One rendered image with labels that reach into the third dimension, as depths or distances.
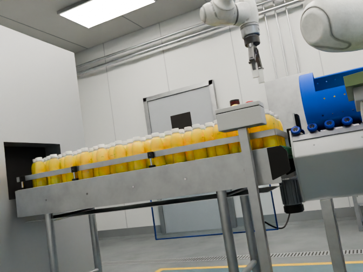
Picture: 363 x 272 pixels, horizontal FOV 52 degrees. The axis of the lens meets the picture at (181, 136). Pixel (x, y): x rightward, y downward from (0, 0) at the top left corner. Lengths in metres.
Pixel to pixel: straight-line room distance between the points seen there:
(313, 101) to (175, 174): 0.74
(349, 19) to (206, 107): 4.60
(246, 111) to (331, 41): 0.61
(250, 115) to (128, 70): 4.96
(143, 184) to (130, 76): 4.58
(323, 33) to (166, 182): 1.10
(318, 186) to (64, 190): 1.37
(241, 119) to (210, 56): 4.19
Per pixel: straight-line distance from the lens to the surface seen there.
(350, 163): 1.79
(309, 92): 1.80
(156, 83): 6.11
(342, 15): 1.12
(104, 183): 2.06
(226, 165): 1.75
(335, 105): 1.79
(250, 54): 1.76
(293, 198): 2.19
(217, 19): 1.79
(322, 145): 1.78
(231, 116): 1.64
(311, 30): 1.14
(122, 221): 6.46
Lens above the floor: 0.82
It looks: 7 degrees up
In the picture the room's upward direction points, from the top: 9 degrees counter-clockwise
